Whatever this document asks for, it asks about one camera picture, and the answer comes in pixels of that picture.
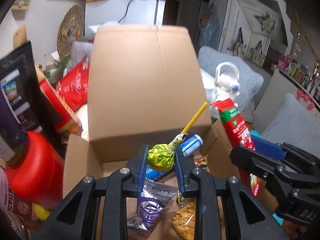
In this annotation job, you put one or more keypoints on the wall intercom screen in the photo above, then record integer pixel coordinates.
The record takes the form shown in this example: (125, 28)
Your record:
(21, 5)

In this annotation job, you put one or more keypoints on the yellow green citrus fruit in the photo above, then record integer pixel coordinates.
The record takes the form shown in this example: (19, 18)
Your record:
(41, 212)

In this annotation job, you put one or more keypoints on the woven round mat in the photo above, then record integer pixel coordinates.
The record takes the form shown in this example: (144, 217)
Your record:
(70, 28)

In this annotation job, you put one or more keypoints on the dark labelled jar on canister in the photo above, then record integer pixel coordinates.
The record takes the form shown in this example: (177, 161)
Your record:
(14, 139)

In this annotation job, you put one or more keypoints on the grey leaf pattern cushion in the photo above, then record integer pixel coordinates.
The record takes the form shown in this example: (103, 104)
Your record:
(294, 125)

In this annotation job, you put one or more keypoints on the brown cardboard box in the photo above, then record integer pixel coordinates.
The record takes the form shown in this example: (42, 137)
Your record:
(144, 87)

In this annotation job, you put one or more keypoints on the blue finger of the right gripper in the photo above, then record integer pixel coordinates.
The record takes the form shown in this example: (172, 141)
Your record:
(268, 149)

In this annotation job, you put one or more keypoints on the white refrigerator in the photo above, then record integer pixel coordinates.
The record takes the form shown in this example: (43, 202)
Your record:
(149, 12)

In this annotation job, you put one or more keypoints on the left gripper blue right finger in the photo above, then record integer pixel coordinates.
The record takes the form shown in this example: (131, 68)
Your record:
(178, 170)

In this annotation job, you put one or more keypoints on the packaged yellow waffle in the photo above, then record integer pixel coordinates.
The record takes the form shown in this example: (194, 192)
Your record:
(181, 216)

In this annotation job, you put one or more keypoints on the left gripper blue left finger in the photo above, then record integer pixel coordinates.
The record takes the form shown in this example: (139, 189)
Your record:
(142, 165)

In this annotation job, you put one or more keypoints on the grey sofa cushion far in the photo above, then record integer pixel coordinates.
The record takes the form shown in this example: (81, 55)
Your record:
(250, 81)

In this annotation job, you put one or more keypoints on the red green sachet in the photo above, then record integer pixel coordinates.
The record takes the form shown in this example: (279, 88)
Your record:
(233, 132)

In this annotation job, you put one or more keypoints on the blue cylindrical snack tube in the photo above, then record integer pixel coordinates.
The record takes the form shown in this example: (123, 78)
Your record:
(188, 148)

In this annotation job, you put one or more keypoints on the black snack pouch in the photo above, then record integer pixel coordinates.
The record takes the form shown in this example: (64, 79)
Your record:
(21, 87)

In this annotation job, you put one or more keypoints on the purple silver snack bag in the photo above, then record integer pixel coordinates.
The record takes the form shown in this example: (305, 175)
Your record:
(152, 200)

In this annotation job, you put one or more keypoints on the red chinese text bag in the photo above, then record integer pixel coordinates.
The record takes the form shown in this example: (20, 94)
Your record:
(73, 88)

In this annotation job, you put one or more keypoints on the yellow green lollipop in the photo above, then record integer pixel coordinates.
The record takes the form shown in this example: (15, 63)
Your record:
(162, 156)

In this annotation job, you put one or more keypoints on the red plastic canister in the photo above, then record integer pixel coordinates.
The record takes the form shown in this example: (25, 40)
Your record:
(38, 176)

